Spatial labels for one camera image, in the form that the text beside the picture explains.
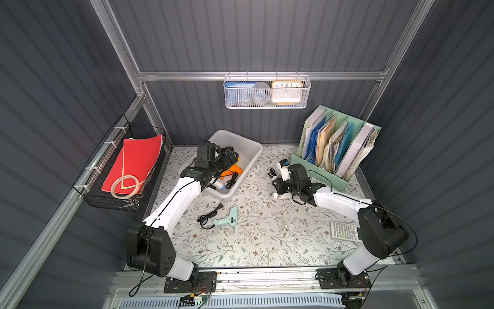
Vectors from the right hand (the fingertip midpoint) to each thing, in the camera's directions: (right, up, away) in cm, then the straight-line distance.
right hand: (279, 179), depth 91 cm
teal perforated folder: (+32, +17, +3) cm, 37 cm away
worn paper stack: (+37, +11, -4) cm, 39 cm away
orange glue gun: (-23, +4, +13) cm, 27 cm away
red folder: (-57, +10, -18) cm, 61 cm away
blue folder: (+20, +12, +15) cm, 27 cm away
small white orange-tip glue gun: (-2, +2, +5) cm, 6 cm away
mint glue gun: (-34, -19, -3) cm, 39 cm away
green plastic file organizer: (+26, +16, +1) cm, 31 cm away
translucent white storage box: (-15, +14, +18) cm, 27 cm away
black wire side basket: (-66, -3, -27) cm, 71 cm away
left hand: (-22, +10, -9) cm, 26 cm away
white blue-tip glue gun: (-30, -3, +8) cm, 31 cm away
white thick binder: (+35, +14, -3) cm, 38 cm away
